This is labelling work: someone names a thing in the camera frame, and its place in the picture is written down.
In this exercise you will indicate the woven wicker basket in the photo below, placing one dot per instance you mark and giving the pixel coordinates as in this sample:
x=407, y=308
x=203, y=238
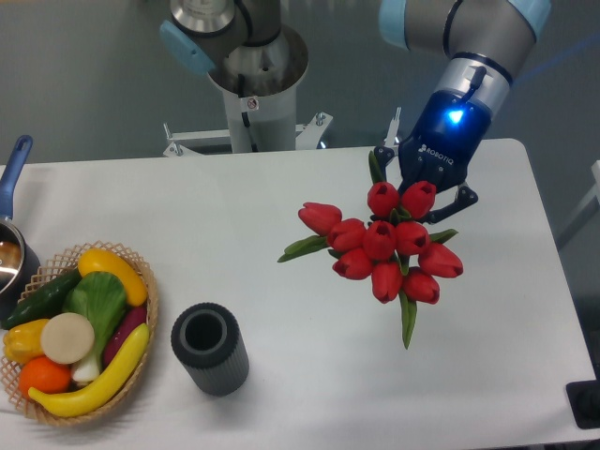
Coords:
x=54, y=267

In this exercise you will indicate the blue handled saucepan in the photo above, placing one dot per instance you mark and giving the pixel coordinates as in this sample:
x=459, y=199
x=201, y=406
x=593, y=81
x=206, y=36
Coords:
x=18, y=261

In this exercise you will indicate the yellow banana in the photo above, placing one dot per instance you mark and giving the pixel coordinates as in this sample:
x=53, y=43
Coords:
x=108, y=383

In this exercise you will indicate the orange fruit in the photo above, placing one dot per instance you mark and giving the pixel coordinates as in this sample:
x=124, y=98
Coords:
x=45, y=375

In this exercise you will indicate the black device at corner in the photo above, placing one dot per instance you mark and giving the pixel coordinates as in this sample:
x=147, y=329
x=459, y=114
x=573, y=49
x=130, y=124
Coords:
x=584, y=401

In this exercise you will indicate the yellow lemon squash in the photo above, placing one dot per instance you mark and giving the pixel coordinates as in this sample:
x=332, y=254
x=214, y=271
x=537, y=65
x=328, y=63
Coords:
x=103, y=260

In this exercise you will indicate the dark grey ribbed vase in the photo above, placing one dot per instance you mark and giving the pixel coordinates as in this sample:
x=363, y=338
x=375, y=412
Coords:
x=206, y=339

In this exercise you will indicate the white furniture leg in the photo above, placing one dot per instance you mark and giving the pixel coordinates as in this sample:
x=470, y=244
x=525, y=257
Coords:
x=582, y=214

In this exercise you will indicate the purple eggplant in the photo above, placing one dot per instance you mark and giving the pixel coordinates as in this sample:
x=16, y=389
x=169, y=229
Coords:
x=131, y=320

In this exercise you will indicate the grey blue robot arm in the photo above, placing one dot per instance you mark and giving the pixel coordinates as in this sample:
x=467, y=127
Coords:
x=486, y=42

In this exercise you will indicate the white metal mounting frame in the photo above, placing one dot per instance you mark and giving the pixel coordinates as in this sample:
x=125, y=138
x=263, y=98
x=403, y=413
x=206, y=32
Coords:
x=307, y=136

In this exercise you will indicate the yellow bell pepper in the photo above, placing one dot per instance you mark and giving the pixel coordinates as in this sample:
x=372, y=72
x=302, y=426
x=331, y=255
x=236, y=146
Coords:
x=22, y=343

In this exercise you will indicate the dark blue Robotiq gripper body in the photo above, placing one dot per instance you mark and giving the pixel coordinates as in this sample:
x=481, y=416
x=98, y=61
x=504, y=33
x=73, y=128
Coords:
x=442, y=142

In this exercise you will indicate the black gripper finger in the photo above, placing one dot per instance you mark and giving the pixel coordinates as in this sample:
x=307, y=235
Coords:
x=464, y=198
x=382, y=157

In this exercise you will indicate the red tulip bouquet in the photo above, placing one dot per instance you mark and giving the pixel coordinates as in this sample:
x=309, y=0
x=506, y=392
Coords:
x=400, y=257

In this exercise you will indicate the dark green cucumber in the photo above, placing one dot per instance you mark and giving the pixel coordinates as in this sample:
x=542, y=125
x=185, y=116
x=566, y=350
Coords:
x=45, y=302

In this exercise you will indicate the green bok choy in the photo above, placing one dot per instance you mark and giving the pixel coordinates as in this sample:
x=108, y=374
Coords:
x=101, y=298

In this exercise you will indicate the beige round disc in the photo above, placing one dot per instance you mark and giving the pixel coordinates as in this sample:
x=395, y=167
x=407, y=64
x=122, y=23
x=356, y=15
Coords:
x=67, y=338

